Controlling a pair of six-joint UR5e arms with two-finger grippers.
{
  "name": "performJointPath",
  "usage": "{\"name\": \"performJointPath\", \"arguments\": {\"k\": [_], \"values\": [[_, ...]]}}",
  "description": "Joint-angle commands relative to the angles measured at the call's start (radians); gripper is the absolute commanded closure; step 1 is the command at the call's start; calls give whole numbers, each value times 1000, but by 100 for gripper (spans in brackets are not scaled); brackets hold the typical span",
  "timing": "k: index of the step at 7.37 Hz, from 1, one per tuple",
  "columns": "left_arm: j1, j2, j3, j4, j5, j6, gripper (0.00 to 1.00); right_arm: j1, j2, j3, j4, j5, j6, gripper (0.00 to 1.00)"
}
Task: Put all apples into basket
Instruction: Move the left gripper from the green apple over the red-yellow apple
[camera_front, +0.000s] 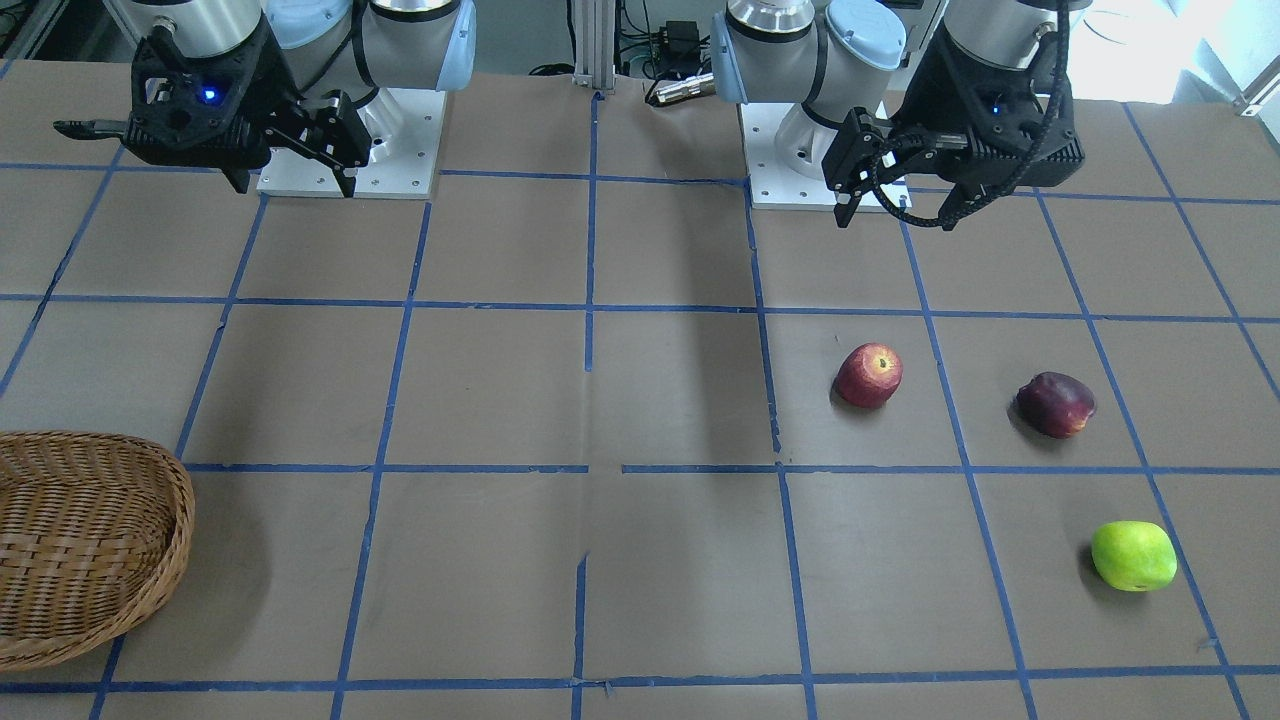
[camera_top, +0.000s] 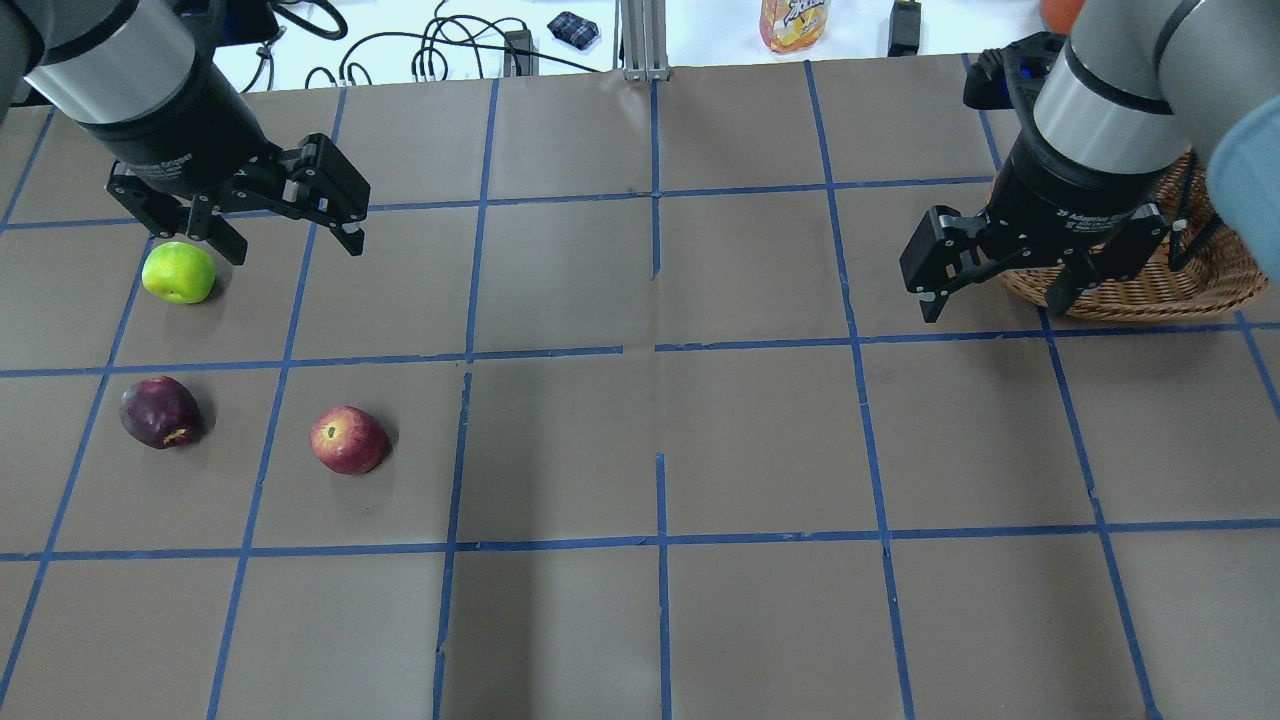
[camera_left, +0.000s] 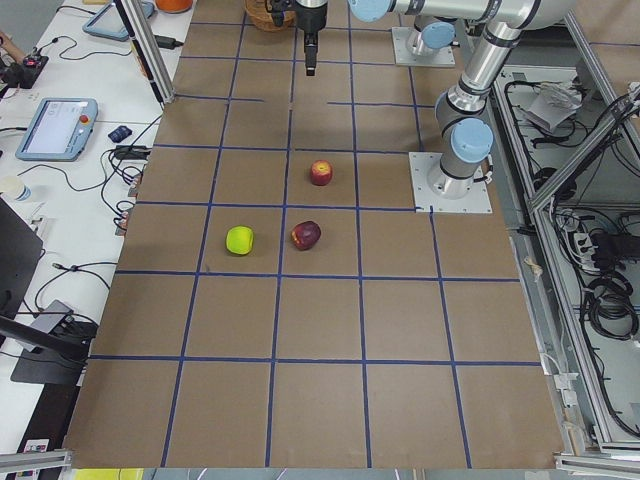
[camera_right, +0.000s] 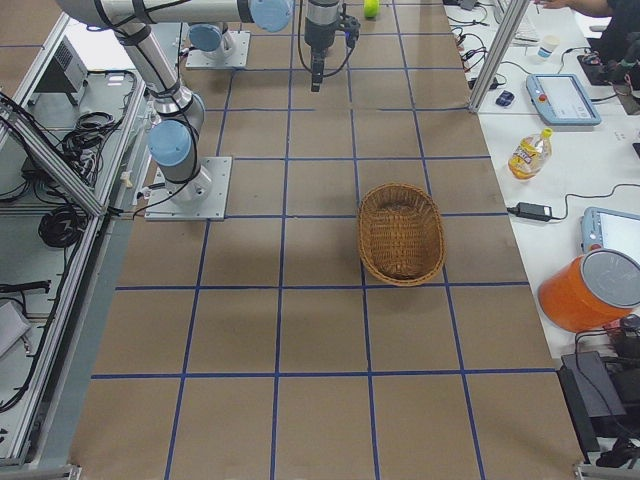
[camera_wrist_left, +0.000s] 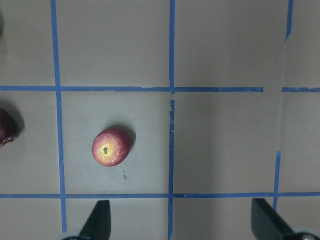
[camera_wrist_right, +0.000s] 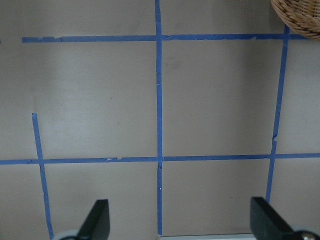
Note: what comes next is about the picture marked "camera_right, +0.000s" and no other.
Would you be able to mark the white paper cup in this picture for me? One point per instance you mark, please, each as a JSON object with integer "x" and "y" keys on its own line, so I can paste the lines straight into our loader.
{"x": 546, "y": 47}

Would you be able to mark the grey control box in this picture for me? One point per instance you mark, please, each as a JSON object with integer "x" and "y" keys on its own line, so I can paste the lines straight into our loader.
{"x": 65, "y": 74}

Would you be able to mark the small blue object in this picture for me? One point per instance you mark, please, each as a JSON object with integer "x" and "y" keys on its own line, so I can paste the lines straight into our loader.
{"x": 505, "y": 99}

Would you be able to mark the green apple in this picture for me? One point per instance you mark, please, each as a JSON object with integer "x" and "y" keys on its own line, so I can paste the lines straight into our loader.
{"x": 371, "y": 9}

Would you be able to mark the aluminium frame post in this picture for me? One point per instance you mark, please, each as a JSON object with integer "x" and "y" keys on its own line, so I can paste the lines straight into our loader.
{"x": 500, "y": 44}

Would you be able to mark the blue teach pendant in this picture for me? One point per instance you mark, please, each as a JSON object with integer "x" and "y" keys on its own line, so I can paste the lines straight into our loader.
{"x": 610, "y": 229}
{"x": 561, "y": 100}

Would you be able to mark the orange bucket with lid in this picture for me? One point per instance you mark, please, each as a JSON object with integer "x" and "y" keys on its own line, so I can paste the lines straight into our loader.
{"x": 595, "y": 289}

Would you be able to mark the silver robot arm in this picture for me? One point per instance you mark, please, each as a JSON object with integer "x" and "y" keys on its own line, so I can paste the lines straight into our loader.
{"x": 173, "y": 142}
{"x": 210, "y": 40}

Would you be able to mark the yellow drink bottle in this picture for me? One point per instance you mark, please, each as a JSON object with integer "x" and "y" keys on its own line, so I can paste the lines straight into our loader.
{"x": 531, "y": 154}

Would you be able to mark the woven wicker basket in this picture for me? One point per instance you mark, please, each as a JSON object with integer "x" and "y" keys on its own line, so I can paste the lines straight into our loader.
{"x": 400, "y": 235}

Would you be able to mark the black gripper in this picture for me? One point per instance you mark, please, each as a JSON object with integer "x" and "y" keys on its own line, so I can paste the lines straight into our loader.
{"x": 318, "y": 31}

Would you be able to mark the black power adapter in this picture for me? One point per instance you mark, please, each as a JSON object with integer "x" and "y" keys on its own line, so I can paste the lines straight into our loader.
{"x": 531, "y": 211}

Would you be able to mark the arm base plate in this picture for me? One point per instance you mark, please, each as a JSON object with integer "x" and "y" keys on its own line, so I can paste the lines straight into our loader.
{"x": 232, "y": 53}
{"x": 204, "y": 198}

